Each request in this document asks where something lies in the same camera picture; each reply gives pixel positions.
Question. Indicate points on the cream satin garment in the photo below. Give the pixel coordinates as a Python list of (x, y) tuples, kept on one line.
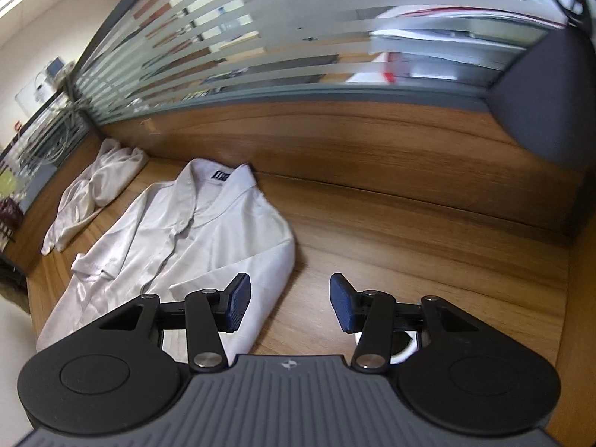
[(88, 191)]

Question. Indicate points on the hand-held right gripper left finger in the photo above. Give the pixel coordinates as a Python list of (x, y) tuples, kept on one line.
[(240, 300)]

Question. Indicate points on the white short-sleeved shirt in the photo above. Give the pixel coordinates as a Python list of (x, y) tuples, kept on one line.
[(223, 223)]

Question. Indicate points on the grey power adapter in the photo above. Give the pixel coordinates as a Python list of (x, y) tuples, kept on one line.
[(56, 66)]

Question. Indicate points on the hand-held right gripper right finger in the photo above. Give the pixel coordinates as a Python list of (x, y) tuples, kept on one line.
[(340, 302)]

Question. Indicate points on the yellow and red sticker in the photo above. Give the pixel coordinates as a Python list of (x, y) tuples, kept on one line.
[(151, 126)]

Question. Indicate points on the dark grey hanging pouch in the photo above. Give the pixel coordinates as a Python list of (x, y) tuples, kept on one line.
[(549, 102)]

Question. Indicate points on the dark red chair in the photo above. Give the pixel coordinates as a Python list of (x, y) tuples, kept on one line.
[(9, 214)]

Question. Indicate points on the long striped frosted glass partition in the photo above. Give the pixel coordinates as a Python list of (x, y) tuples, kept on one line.
[(279, 32)]

